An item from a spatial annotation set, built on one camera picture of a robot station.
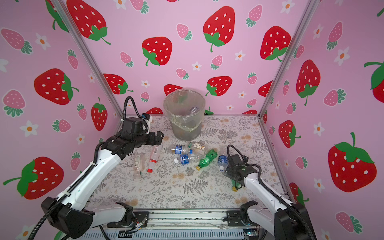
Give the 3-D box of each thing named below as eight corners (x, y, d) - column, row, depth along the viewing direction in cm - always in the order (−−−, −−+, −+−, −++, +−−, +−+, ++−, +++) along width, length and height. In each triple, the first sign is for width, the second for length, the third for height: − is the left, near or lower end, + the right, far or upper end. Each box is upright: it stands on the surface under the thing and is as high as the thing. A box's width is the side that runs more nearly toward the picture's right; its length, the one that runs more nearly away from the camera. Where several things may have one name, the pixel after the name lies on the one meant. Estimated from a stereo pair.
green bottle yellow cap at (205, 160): (199, 172, 92) (199, 169, 88) (194, 167, 94) (194, 163, 90) (217, 157, 99) (218, 153, 95) (212, 152, 101) (213, 148, 97)
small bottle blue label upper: (173, 153, 101) (172, 148, 97) (177, 147, 104) (177, 143, 100) (180, 157, 99) (180, 153, 94) (185, 151, 102) (184, 147, 97)
